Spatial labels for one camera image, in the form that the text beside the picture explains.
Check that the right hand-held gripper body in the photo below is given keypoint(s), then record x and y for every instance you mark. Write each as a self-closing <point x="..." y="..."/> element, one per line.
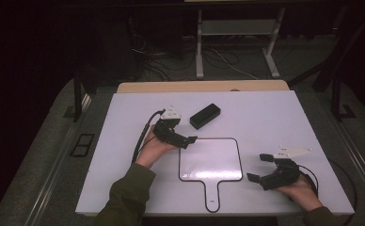
<point x="284" y="177"/>

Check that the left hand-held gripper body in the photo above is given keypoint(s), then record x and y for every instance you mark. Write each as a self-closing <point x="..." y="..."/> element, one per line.
<point x="166" y="128"/>

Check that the black whiteboard eraser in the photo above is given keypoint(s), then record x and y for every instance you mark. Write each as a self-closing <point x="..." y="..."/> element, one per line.
<point x="205" y="116"/>

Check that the small white handheld whiteboard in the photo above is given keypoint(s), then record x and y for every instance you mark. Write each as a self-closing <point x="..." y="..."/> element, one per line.
<point x="210" y="160"/>

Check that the person's left hand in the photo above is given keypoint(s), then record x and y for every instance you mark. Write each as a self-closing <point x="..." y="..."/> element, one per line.
<point x="152" y="149"/>

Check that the person's right hand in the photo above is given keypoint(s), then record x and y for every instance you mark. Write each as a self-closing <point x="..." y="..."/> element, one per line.
<point x="303" y="194"/>

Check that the black metal stand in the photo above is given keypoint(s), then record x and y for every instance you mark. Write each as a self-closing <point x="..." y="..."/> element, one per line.
<point x="336" y="97"/>
<point x="77" y="100"/>

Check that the white metal stand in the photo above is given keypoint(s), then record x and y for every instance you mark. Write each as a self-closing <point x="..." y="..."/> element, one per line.
<point x="238" y="27"/>

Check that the metal floor rail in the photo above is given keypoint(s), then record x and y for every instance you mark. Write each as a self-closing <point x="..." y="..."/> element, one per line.
<point x="359" y="158"/>
<point x="45" y="191"/>

